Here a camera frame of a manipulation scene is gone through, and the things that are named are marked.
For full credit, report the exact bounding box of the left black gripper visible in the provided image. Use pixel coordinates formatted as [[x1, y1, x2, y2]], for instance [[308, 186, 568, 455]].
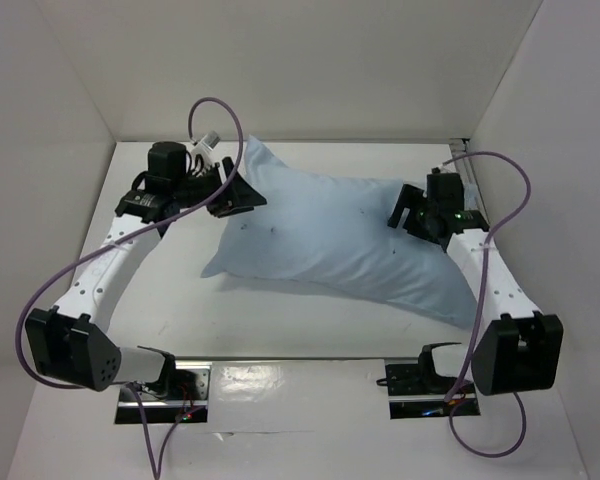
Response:
[[172, 156, 266, 218]]

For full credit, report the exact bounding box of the light blue pillowcase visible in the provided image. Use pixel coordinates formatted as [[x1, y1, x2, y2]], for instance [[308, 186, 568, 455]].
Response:
[[201, 137, 477, 329]]

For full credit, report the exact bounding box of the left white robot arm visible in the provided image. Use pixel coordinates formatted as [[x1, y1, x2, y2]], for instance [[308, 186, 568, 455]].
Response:
[[19, 138, 267, 399]]

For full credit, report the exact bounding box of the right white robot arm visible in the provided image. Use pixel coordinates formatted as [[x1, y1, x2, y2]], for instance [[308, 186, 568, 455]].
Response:
[[388, 169, 564, 396]]

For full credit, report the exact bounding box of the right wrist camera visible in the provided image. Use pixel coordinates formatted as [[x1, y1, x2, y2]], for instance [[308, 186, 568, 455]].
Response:
[[431, 163, 459, 176]]

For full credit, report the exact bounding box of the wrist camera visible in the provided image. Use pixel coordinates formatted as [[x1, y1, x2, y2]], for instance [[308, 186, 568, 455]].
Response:
[[431, 163, 459, 176], [190, 131, 220, 168]]

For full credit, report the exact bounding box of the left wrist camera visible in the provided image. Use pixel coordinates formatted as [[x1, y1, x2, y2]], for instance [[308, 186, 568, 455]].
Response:
[[190, 131, 220, 168]]

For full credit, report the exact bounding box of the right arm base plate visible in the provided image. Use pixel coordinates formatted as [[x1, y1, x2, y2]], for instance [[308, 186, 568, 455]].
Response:
[[376, 358, 480, 419]]

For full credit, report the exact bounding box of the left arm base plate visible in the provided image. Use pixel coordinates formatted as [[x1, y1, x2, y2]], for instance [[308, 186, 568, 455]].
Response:
[[114, 358, 213, 425]]

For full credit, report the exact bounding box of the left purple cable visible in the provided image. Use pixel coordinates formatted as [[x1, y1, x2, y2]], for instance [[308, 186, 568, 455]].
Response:
[[13, 97, 245, 480]]

